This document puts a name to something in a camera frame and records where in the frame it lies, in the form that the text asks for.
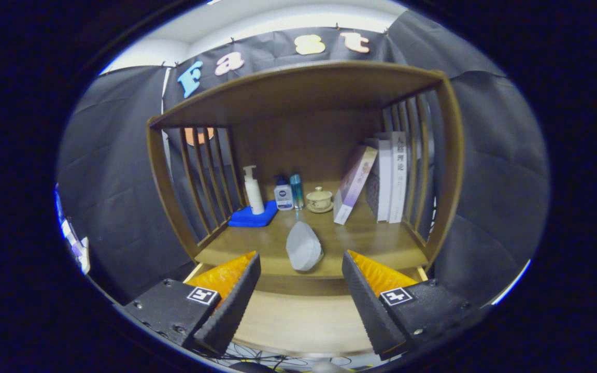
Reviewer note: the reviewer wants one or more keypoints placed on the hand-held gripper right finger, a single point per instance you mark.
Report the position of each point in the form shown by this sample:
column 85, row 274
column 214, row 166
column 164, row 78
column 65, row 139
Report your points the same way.
column 373, row 311

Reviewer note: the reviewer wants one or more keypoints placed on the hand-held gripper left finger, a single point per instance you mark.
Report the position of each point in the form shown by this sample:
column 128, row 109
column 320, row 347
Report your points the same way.
column 231, row 311

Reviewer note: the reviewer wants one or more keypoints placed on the wooden drawer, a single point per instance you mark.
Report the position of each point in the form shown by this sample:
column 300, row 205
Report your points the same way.
column 303, row 321

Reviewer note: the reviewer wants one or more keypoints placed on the white and pale green brush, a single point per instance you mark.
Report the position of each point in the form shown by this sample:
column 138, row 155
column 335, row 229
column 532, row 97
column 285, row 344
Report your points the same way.
column 303, row 248

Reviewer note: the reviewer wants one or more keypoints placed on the wooden countertop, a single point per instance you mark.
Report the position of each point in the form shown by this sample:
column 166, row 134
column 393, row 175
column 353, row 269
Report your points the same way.
column 371, row 243

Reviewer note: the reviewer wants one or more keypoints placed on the wooden cabinet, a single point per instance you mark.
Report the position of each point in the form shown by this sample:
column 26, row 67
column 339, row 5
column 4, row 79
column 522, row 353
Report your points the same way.
column 298, row 88

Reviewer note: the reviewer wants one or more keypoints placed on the blue folded cloth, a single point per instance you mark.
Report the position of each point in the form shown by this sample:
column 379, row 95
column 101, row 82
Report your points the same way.
column 246, row 220

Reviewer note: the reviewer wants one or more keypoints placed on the dark patterned book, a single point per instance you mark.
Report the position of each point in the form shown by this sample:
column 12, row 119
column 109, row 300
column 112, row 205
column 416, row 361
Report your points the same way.
column 372, row 197

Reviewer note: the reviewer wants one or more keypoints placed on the white pump bottle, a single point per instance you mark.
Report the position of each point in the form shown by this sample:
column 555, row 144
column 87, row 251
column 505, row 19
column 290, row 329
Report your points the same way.
column 254, row 197

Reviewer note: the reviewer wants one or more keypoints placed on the beige lidded teacup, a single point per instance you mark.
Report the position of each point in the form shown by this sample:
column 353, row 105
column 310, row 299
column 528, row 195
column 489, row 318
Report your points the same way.
column 319, row 201

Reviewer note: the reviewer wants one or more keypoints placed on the white bottle with blue cap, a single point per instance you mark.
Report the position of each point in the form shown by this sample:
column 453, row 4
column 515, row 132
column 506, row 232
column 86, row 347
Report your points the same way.
column 283, row 197

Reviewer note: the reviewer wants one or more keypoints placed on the purple and white book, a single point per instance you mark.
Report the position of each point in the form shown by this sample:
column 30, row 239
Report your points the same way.
column 354, row 186

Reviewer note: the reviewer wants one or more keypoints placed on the plain white book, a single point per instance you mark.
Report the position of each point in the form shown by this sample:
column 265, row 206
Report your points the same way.
column 384, row 181

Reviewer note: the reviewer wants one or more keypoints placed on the teal slim bottle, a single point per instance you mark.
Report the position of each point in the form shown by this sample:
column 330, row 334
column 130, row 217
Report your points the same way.
column 297, row 191

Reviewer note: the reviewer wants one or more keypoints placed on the white book with printed spine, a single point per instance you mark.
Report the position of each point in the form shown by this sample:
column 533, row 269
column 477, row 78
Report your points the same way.
column 398, row 176

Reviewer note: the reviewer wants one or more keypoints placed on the bright printed papers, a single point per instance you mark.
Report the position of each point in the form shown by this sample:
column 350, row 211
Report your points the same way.
column 73, row 238

